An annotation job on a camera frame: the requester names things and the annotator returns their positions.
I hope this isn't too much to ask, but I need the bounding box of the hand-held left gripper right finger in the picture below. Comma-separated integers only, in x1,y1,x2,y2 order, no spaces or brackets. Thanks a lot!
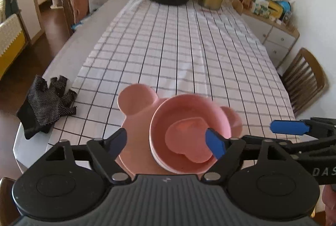
201,128,298,186

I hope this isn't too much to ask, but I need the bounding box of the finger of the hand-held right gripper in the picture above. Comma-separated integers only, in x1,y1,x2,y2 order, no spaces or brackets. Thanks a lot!
270,117,336,138
276,137,336,155

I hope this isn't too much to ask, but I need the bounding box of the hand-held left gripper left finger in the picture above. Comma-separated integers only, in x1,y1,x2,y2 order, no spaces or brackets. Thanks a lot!
43,128,132,185

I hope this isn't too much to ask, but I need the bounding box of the pink heart-shaped dish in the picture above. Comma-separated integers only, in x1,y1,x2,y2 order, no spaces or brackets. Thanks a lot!
165,117,214,163

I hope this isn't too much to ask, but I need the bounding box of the pink bear-shaped plate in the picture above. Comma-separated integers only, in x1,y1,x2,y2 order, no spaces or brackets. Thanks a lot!
117,84,243,182

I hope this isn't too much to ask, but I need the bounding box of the pink bowl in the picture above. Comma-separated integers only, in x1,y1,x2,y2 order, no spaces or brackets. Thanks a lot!
150,94,233,174

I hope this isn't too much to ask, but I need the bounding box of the person's right hand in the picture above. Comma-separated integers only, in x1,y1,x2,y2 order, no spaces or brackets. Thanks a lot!
322,184,336,226

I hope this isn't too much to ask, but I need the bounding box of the wooden slatted chair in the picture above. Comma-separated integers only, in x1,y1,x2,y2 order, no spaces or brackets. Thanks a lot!
281,48,327,118

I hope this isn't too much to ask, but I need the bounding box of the black dotted glove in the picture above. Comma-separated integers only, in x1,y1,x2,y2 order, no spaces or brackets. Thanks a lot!
16,75,78,140

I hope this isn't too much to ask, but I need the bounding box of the white drawer cabinet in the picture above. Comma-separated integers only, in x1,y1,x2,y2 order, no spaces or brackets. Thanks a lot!
241,8,300,69

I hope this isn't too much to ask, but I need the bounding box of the white checked tablecloth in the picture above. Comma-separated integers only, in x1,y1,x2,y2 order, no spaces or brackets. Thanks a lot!
45,0,301,171

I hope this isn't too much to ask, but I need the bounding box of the yellow box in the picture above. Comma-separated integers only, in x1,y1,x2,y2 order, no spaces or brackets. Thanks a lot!
268,2,285,19

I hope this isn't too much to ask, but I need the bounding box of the blue round container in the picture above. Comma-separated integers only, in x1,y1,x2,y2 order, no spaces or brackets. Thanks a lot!
278,0,292,17

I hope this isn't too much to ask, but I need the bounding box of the green printed tissue box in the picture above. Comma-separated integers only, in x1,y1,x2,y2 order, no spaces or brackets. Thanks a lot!
252,0,272,18

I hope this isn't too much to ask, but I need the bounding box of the dark wooden chair back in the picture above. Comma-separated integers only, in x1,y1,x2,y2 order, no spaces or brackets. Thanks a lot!
0,177,17,226

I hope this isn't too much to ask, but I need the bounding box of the wooden chair with pink cloth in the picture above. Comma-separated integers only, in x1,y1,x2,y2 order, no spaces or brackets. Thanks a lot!
62,0,90,35

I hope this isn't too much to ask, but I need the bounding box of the sofa with cream yellow cover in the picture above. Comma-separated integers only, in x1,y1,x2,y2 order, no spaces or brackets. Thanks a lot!
0,0,30,80

